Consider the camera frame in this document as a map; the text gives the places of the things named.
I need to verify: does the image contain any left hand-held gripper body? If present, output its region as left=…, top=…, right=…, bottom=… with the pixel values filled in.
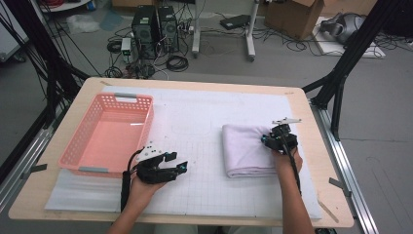
left=134, top=140, right=180, bottom=185

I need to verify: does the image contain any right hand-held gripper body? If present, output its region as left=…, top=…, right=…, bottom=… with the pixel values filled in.
left=266, top=117, right=303, bottom=156

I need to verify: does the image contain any lilac printed towel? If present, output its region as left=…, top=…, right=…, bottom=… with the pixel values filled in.
left=221, top=124, right=286, bottom=178

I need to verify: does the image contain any pink plastic basket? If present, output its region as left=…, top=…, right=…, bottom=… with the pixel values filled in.
left=57, top=92, right=155, bottom=178

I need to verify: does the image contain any person's left hand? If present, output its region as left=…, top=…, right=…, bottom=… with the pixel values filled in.
left=130, top=176, right=168, bottom=213

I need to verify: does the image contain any person's right hand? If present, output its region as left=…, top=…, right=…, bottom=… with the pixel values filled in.
left=272, top=147, right=304, bottom=183

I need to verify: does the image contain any thin wooden strip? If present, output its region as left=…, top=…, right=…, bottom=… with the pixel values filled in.
left=317, top=198, right=341, bottom=224

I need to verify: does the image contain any white board on floor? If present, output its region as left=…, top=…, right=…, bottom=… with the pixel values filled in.
left=312, top=16, right=387, bottom=59

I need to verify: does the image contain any small white device green light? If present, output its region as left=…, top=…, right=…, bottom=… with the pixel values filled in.
left=120, top=37, right=132, bottom=62

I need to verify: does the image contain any open cardboard box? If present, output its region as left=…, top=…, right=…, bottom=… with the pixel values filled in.
left=264, top=0, right=325, bottom=41

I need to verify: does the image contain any flat black device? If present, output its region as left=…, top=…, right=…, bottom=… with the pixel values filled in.
left=219, top=14, right=251, bottom=31

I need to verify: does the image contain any white metal stand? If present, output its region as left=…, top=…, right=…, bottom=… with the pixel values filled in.
left=191, top=0, right=261, bottom=62

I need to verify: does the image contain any black computer tower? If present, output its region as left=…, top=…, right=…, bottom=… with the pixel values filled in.
left=157, top=5, right=180, bottom=54
left=131, top=4, right=160, bottom=60

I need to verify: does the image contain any grey vacuum cleaner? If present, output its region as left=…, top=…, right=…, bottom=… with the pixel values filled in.
left=319, top=12, right=366, bottom=45

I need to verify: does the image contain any clear plastic bag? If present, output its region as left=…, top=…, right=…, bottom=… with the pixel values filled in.
left=66, top=13, right=101, bottom=35

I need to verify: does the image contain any white round table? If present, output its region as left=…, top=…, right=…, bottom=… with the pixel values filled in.
left=38, top=0, right=94, bottom=14

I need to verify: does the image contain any white cabinet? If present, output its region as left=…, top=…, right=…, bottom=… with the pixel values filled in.
left=0, top=9, right=29, bottom=62

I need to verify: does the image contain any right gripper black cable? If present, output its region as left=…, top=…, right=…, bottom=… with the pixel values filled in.
left=280, top=130, right=303, bottom=197

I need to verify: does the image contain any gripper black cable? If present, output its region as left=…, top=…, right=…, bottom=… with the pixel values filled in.
left=280, top=130, right=303, bottom=197
left=120, top=147, right=146, bottom=213

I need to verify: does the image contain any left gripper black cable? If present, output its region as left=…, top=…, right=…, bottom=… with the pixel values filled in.
left=120, top=147, right=146, bottom=213

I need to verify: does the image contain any aluminium rail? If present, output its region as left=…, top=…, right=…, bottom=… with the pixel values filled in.
left=0, top=125, right=56, bottom=213
left=310, top=102, right=380, bottom=234

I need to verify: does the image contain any grey metal bracket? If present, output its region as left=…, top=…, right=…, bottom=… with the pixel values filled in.
left=328, top=176, right=353, bottom=198
left=21, top=163, right=49, bottom=179

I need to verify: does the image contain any coiled black cable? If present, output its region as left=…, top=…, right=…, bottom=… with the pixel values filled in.
left=166, top=55, right=190, bottom=73

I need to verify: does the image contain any black metal frame stand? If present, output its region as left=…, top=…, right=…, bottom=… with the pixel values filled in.
left=301, top=0, right=413, bottom=142
left=0, top=0, right=92, bottom=183

